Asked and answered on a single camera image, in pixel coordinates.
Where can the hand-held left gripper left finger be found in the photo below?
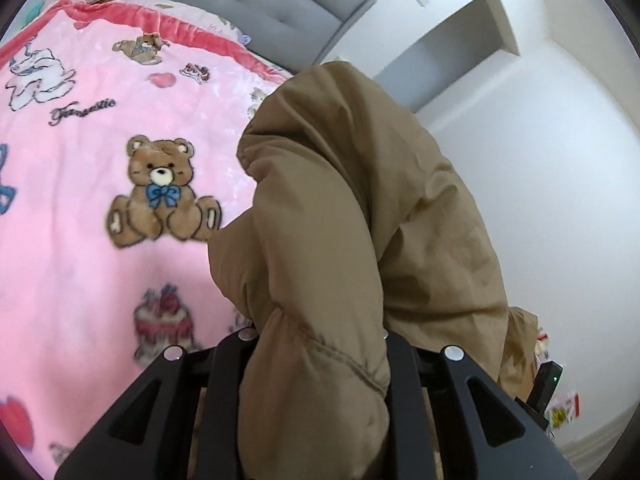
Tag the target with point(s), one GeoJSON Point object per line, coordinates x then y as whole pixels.
{"type": "Point", "coordinates": [225, 385]}

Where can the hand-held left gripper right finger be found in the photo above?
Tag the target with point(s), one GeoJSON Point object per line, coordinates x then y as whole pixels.
{"type": "Point", "coordinates": [435, 410]}

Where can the brown hooded puffer jacket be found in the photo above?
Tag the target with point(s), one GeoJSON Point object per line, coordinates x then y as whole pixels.
{"type": "Point", "coordinates": [350, 210]}

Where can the pink bear printed blanket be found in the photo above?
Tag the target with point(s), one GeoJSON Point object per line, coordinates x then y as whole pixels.
{"type": "Point", "coordinates": [90, 210]}

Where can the floral print pillow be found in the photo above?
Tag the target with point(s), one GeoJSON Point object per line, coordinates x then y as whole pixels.
{"type": "Point", "coordinates": [200, 15]}

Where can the grey upholstered bed headboard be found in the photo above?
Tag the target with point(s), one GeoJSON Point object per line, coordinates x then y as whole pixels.
{"type": "Point", "coordinates": [260, 0]}

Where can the teal plush toy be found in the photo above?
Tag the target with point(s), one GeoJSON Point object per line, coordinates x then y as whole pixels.
{"type": "Point", "coordinates": [32, 9]}

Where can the grey door frame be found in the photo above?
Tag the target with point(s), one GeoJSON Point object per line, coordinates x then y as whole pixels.
{"type": "Point", "coordinates": [450, 35]}

